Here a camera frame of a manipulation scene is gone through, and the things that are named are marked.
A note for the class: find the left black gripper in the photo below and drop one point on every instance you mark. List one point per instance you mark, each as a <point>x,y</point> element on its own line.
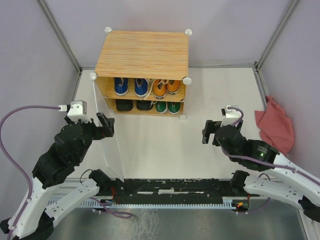
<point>102,131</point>

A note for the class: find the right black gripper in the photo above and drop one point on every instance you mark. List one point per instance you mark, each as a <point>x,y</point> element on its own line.
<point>209,128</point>

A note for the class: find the green sneaker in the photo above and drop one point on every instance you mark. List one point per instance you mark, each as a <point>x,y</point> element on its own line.
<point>161,107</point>
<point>174,107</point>

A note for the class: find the blue sneaker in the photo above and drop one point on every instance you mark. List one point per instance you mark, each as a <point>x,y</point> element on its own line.
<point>121,86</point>
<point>141,87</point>

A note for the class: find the orange sneaker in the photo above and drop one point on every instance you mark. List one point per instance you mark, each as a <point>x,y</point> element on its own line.
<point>158,88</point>
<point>173,86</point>

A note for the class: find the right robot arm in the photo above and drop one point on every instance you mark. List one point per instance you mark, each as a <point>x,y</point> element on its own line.
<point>295,186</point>

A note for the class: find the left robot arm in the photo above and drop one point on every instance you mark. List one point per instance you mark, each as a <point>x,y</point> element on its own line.
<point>35,219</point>

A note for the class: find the bottom right cabinet connector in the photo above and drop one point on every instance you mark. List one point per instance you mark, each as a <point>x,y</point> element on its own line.
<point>183,117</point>

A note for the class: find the front left cabinet connector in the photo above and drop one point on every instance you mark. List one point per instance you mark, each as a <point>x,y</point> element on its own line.
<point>93,76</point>

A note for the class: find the front right cabinet connector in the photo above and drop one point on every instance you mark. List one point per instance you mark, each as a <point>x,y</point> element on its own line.
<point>187,81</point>

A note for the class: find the wood pattern shoe cabinet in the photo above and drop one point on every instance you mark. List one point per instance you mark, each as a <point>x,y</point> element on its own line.
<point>143,55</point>

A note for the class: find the white cabinet corner connector left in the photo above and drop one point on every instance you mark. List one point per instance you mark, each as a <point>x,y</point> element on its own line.
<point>108,30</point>

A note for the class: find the white cabinet corner connector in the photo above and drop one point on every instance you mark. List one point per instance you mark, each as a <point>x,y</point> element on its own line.
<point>108,30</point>
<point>188,32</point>

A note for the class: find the white cabinet corner connector right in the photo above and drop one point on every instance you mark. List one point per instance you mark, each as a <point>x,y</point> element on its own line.
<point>188,32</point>

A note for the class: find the pink cloth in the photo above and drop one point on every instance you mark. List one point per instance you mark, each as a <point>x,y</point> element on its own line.
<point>276,128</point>

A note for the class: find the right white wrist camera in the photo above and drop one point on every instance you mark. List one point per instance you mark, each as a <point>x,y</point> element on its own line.
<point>232,115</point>

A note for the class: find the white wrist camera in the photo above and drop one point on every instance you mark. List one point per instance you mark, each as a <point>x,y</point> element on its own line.
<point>78,112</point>
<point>232,115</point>

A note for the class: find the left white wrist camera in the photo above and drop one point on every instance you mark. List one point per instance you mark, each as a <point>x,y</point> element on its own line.
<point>78,112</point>

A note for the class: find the aluminium rail frame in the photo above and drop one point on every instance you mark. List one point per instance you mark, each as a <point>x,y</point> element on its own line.
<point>310,227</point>

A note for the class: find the white cable duct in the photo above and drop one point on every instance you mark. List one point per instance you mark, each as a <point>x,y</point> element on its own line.
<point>91,203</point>

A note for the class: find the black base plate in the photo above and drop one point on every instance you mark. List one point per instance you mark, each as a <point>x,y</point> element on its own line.
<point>170,191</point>

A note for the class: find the left aluminium frame post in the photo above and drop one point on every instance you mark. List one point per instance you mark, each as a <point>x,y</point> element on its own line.
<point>44,6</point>

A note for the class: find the aluminium frame post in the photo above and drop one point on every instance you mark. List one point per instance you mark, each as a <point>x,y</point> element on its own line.
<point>44,6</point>
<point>280,27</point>

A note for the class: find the right aluminium frame post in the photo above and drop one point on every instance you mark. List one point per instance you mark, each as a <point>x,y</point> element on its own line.
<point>280,27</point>

